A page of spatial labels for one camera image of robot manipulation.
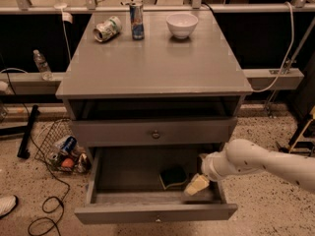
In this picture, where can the grey metal lower rail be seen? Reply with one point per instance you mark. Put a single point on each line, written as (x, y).
(33, 83)

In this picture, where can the black bar on floor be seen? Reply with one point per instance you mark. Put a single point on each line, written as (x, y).
(23, 151)

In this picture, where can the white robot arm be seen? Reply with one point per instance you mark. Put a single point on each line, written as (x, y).
(242, 157)

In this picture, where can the clear plastic water bottle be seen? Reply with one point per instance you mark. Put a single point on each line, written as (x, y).
(42, 65)

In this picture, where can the blue can in basket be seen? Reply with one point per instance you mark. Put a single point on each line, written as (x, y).
(68, 144)

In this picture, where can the grey metal rail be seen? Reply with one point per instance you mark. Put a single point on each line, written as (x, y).
(33, 83)
(217, 8)

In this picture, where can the round metal drawer knob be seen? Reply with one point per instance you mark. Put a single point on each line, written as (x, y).
(155, 134)

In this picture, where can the crushed green soda can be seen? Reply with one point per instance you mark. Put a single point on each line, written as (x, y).
(108, 29)

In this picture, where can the grey wooden drawer cabinet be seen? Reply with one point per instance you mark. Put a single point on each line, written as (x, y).
(158, 77)

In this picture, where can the grey metal upper rail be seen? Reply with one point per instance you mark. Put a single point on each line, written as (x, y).
(217, 8)

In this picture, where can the green and yellow sponge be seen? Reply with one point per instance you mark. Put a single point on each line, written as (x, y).
(172, 177)

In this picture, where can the orange fruit in basket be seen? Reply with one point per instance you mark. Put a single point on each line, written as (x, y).
(68, 163)

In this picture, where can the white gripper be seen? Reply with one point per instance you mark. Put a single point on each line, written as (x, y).
(209, 167)

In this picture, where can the open grey middle drawer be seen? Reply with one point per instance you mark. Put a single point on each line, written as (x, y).
(125, 188)

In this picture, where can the white ceramic bowl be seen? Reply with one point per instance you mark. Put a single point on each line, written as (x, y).
(181, 25)

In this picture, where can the white shoe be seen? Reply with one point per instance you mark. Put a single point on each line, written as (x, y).
(7, 204)

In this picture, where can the closed grey upper drawer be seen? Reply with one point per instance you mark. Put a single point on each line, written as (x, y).
(124, 133)

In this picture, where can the upright blue energy drink can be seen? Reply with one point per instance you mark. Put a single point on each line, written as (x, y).
(136, 20)

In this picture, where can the black wheeled cart frame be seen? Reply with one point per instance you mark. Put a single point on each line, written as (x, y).
(296, 143)

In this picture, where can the wire basket on floor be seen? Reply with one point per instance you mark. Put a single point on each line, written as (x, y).
(49, 150)

